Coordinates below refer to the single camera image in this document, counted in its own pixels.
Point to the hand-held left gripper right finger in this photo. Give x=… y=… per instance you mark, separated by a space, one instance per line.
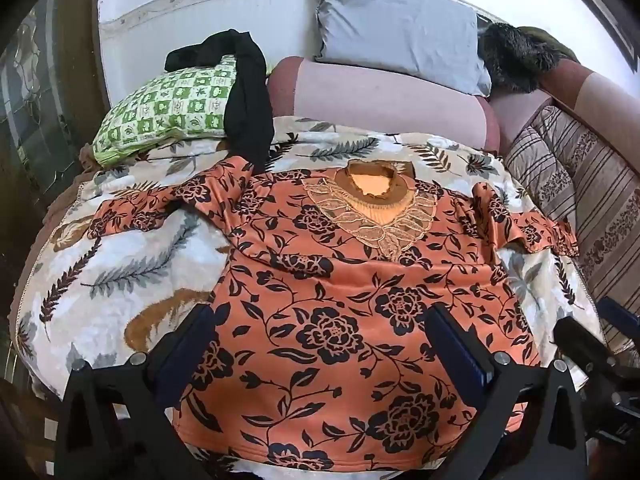
x=455 y=355

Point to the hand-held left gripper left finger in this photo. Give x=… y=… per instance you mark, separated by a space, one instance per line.
x=185 y=347

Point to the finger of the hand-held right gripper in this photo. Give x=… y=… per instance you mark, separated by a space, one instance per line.
x=620 y=312
x=582 y=342

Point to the orange floral blouse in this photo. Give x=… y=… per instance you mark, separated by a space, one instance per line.
x=325 y=285

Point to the leaf print blanket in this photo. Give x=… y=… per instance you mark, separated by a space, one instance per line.
x=125 y=270

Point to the striped brown cushion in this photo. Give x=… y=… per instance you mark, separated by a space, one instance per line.
x=600 y=200

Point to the pink bolster cushion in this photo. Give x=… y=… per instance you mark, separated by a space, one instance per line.
x=380 y=105
x=517 y=115

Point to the green frog print pillow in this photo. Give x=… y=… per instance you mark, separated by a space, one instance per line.
x=165 y=105

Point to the black garment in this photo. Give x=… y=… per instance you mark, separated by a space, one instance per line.
x=250 y=105

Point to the dark fur cloth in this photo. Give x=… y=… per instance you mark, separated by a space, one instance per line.
x=515 y=55

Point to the patterned glass door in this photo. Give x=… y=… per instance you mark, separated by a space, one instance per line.
x=35 y=95

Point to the grey pillow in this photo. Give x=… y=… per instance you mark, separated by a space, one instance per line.
x=395 y=25

